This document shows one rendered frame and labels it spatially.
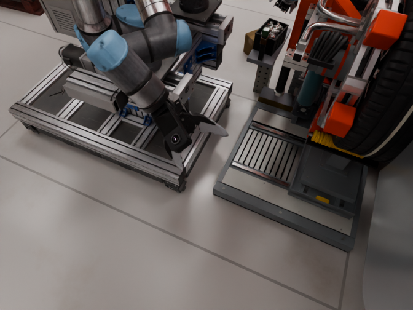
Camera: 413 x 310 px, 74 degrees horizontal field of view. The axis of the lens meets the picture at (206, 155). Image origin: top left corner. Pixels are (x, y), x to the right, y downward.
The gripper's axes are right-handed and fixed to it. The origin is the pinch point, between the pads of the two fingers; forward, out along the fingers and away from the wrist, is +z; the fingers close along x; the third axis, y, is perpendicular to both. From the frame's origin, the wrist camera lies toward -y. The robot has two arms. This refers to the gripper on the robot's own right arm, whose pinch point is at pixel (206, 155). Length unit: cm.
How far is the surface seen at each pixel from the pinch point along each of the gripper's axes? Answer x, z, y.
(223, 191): 20, 74, 60
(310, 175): -26, 89, 45
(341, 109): -42, 31, 15
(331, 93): -56, 55, 51
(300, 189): -16, 92, 43
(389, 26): -60, 11, 11
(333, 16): -63, 16, 42
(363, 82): -51, 25, 13
